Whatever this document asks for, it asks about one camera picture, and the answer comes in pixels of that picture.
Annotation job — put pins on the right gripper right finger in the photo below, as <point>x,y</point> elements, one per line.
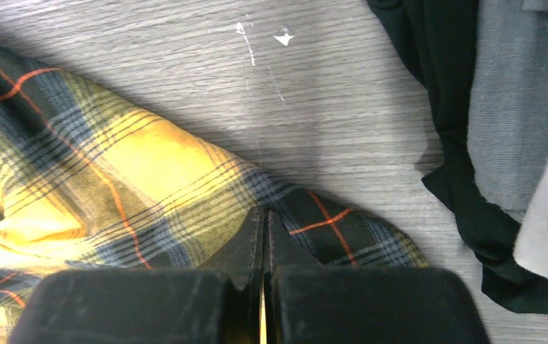
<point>309,302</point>

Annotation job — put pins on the yellow plaid flannel shirt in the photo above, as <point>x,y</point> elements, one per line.
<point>89,180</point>

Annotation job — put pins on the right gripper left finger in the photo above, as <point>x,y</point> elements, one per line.
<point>216,302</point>

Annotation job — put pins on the grey folded garment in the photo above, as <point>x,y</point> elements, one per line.
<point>508,113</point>

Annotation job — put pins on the black folded garment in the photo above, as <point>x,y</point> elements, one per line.
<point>436,41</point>

